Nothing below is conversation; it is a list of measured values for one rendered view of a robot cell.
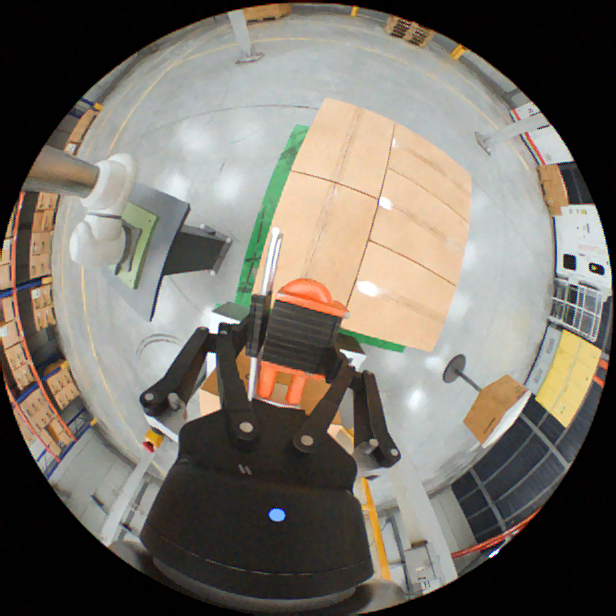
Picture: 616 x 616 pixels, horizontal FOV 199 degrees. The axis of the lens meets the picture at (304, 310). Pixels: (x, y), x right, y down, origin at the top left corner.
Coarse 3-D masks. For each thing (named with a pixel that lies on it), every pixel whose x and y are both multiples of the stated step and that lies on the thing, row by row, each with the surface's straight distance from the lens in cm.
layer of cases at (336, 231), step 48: (336, 144) 94; (384, 144) 105; (432, 144) 131; (288, 192) 79; (336, 192) 80; (384, 192) 88; (432, 192) 106; (288, 240) 73; (336, 240) 74; (384, 240) 81; (432, 240) 97; (336, 288) 74; (384, 288) 81; (432, 288) 97; (384, 336) 88; (432, 336) 106
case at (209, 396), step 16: (240, 352) 68; (240, 368) 60; (208, 384) 52; (256, 384) 55; (288, 384) 59; (320, 384) 64; (208, 400) 53; (304, 400) 55; (336, 416) 55; (336, 432) 55
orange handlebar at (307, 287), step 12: (288, 288) 18; (300, 288) 18; (312, 288) 18; (324, 288) 18; (324, 300) 18; (264, 372) 22; (276, 372) 22; (264, 384) 23; (300, 384) 23; (264, 396) 25; (288, 396) 24; (300, 396) 24
